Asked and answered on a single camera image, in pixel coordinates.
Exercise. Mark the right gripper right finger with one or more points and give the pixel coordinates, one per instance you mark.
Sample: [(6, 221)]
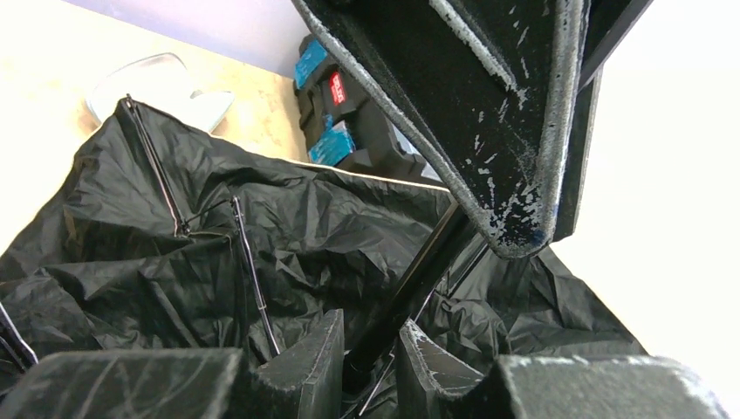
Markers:
[(433, 383)]

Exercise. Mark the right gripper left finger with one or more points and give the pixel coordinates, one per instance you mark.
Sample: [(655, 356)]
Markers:
[(304, 381)]

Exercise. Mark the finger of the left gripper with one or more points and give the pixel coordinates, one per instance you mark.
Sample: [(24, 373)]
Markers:
[(485, 90)]

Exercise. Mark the black plastic toolbox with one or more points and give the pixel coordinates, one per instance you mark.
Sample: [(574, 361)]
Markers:
[(344, 128)]

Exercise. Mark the beige umbrella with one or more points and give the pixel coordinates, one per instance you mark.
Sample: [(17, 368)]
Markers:
[(138, 249)]

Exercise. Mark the grey umbrella case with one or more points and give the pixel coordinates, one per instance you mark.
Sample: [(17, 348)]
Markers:
[(164, 82)]

